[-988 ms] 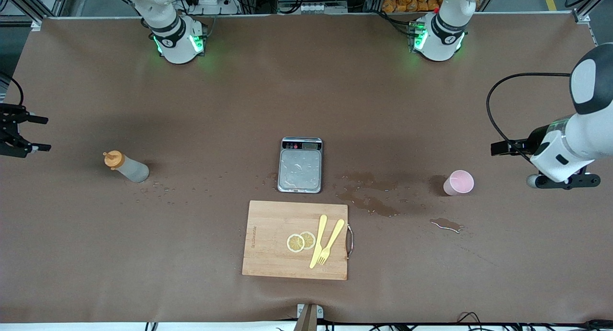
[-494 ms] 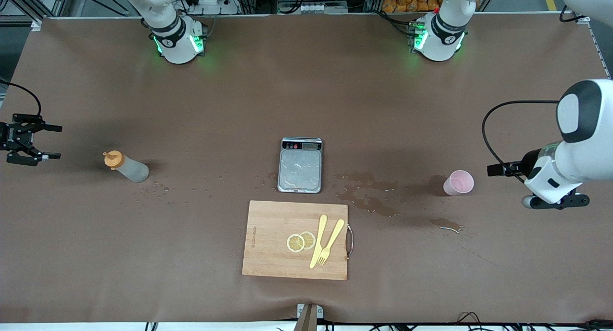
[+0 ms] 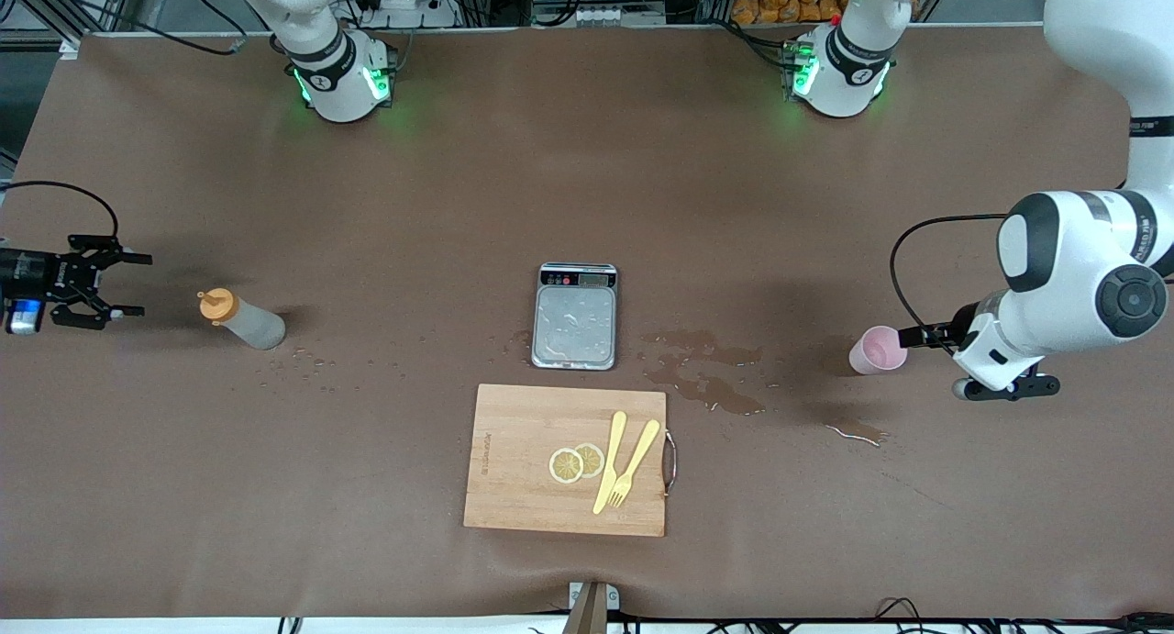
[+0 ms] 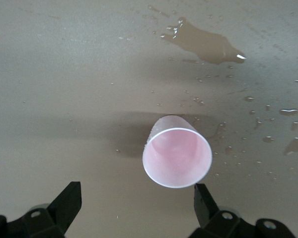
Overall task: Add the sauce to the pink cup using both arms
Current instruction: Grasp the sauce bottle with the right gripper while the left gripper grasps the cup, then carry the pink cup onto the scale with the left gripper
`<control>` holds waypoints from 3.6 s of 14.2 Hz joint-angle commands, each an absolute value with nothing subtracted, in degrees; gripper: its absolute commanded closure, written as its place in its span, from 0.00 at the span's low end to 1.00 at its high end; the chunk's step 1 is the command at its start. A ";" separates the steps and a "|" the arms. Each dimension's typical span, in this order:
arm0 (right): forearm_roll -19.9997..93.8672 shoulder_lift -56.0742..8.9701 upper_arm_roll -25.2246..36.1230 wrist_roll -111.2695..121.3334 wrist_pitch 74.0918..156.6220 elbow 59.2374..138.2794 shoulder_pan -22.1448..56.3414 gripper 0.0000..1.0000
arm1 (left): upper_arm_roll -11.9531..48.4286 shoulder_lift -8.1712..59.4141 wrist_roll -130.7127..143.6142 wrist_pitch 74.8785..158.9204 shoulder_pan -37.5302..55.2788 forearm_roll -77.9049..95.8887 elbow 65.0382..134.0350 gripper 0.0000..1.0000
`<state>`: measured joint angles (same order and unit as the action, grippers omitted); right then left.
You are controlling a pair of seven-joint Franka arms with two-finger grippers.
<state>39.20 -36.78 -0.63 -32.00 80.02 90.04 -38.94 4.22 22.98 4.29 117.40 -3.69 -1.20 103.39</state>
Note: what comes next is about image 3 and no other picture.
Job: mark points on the lemon slice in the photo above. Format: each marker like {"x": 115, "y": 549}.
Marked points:
{"x": 566, "y": 465}

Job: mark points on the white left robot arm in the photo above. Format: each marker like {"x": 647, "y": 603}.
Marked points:
{"x": 1073, "y": 258}

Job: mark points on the white power strip with plugs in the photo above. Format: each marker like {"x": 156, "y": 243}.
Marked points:
{"x": 413, "y": 5}

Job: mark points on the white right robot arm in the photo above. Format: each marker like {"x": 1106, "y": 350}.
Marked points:
{"x": 339, "y": 83}

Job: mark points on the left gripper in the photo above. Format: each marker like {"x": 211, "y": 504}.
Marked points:
{"x": 962, "y": 323}

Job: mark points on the yellow plastic knife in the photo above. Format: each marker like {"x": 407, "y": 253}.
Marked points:
{"x": 609, "y": 460}

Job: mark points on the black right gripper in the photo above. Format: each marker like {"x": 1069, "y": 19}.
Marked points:
{"x": 64, "y": 277}

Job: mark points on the silver digital kitchen scale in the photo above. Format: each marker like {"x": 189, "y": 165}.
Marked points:
{"x": 573, "y": 331}

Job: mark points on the pink plastic cup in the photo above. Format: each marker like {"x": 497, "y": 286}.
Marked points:
{"x": 871, "y": 354}

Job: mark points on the grey metal clamp bracket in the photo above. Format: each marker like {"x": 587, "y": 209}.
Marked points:
{"x": 613, "y": 597}

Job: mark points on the yellow plastic fork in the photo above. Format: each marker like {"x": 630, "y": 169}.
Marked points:
{"x": 639, "y": 455}

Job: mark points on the brown camera post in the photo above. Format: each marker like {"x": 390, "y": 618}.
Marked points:
{"x": 587, "y": 616}

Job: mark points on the water puddle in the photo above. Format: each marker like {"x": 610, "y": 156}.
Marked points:
{"x": 853, "y": 428}
{"x": 697, "y": 340}
{"x": 725, "y": 397}

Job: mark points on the translucent sauce bottle orange cap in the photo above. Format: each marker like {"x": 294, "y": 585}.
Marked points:
{"x": 252, "y": 327}

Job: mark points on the black left camera bracket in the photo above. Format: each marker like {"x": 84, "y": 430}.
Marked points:
{"x": 1018, "y": 388}

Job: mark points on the wooden cutting board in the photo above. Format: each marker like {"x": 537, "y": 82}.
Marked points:
{"x": 523, "y": 487}

